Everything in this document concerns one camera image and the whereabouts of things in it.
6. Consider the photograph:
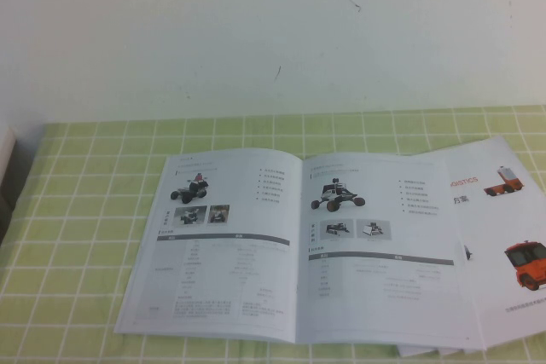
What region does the white product catalogue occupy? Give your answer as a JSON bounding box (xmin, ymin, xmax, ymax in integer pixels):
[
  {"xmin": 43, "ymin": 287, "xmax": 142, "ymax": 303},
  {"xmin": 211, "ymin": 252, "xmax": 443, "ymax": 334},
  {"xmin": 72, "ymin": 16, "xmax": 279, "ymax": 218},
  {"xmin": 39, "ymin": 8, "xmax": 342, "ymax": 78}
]
[{"xmin": 113, "ymin": 147, "xmax": 490, "ymax": 350}]

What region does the green checked tablecloth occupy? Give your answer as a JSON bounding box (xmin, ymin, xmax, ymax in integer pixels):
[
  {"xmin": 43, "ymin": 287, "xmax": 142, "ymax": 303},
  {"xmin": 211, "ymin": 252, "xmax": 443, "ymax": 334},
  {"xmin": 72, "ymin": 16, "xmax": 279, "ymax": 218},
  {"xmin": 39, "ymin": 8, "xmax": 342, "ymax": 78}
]
[{"xmin": 0, "ymin": 103, "xmax": 546, "ymax": 364}]

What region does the white box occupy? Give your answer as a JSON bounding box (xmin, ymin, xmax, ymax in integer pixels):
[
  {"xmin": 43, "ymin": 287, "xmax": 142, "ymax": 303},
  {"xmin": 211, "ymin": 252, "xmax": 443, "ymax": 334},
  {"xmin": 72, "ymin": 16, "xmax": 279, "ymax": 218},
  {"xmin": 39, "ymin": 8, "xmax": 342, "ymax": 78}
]
[{"xmin": 0, "ymin": 124, "xmax": 18, "ymax": 211}]

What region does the dark grey object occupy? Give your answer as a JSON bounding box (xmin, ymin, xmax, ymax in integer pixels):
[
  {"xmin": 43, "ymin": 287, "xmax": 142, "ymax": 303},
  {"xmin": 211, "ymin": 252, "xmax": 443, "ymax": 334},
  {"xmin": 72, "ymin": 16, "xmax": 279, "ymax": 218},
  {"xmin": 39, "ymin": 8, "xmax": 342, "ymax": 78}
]
[{"xmin": 0, "ymin": 180, "xmax": 17, "ymax": 250}]

